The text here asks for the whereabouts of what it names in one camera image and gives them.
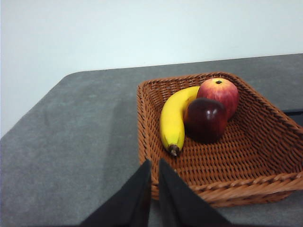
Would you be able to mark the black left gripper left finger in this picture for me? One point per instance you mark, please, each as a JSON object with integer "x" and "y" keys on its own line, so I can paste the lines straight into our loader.
{"x": 127, "y": 203}

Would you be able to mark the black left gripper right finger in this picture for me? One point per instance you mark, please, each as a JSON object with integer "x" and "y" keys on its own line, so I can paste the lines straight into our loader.
{"x": 180, "y": 203}

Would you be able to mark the brown wicker basket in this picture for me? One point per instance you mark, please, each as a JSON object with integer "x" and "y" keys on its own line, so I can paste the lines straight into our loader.
{"x": 236, "y": 160}

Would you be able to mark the yellow banana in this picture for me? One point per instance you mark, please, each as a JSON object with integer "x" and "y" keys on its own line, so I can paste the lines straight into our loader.
{"x": 171, "y": 118}

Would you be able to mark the dark red apple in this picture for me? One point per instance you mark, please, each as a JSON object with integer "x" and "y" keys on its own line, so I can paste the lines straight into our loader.
{"x": 206, "y": 120}

